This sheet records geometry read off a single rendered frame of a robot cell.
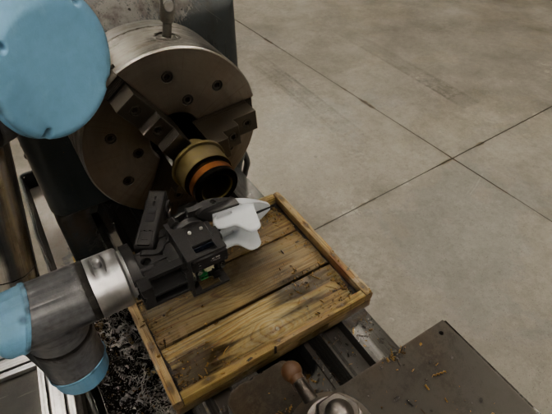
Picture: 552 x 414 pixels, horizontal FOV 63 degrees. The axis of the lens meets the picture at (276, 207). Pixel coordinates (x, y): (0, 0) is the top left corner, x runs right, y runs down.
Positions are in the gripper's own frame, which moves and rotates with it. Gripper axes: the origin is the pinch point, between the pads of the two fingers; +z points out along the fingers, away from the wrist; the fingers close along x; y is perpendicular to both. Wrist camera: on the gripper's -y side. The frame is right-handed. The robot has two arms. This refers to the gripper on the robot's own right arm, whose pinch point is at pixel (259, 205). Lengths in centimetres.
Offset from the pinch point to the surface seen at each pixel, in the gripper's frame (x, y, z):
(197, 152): 3.5, -11.8, -3.7
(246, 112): 2.7, -19.0, 8.7
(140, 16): 14.3, -39.1, -0.8
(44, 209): -55, -84, -30
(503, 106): -106, -96, 235
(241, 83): 6.2, -22.5, 9.7
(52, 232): -55, -72, -30
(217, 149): 2.6, -12.2, -0.4
